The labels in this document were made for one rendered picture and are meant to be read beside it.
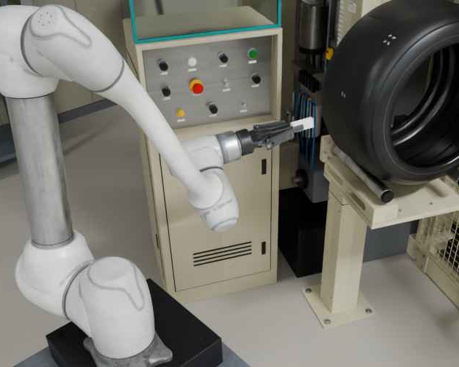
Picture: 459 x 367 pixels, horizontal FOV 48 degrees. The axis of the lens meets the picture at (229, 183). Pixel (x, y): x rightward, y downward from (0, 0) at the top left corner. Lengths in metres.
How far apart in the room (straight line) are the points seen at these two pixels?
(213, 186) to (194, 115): 0.78
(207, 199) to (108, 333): 0.40
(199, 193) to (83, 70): 0.45
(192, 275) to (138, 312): 1.22
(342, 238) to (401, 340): 0.54
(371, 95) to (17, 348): 1.87
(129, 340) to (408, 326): 1.56
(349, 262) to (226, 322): 0.63
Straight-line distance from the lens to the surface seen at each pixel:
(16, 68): 1.15
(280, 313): 2.53
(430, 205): 1.88
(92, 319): 1.28
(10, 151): 3.81
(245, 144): 1.49
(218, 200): 1.35
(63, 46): 1.03
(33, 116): 1.20
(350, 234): 2.26
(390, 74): 1.50
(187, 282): 2.49
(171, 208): 2.22
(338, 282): 2.41
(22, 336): 2.64
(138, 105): 1.20
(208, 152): 1.45
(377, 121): 1.52
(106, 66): 1.08
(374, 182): 1.73
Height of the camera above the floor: 1.82
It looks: 32 degrees down
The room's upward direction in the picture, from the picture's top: 2 degrees counter-clockwise
